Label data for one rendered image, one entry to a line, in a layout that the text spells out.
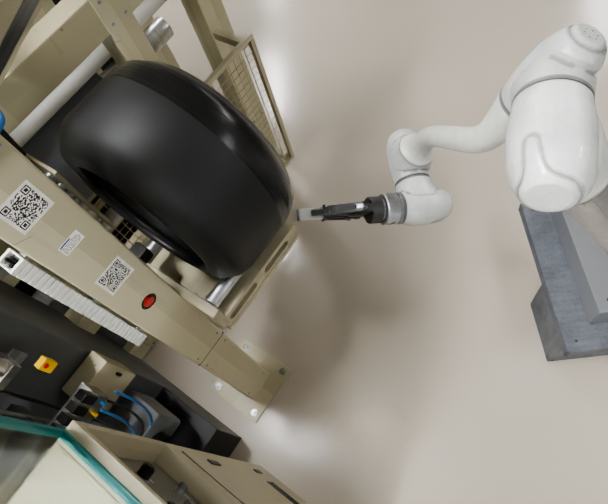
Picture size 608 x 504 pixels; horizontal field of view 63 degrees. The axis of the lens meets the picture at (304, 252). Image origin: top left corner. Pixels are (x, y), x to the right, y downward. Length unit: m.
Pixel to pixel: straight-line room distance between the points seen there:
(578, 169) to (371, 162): 1.87
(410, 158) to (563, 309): 0.63
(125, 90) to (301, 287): 1.46
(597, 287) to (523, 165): 0.76
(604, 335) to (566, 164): 0.85
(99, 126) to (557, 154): 0.84
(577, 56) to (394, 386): 1.54
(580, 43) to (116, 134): 0.84
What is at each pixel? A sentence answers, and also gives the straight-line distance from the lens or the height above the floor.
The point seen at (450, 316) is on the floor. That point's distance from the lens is 2.25.
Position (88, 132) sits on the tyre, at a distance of 1.11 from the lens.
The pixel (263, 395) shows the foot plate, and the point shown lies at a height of 0.01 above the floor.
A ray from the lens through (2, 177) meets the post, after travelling 0.93.
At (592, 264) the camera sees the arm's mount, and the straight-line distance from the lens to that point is 1.60.
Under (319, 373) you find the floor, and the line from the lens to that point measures 2.21.
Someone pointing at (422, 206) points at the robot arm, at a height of 0.93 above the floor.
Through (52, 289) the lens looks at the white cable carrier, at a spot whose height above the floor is 1.33.
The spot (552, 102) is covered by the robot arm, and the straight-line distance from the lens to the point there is 0.91.
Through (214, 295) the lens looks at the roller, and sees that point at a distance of 1.39.
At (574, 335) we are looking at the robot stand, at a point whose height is 0.65.
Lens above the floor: 2.12
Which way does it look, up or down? 61 degrees down
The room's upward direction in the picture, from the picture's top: 24 degrees counter-clockwise
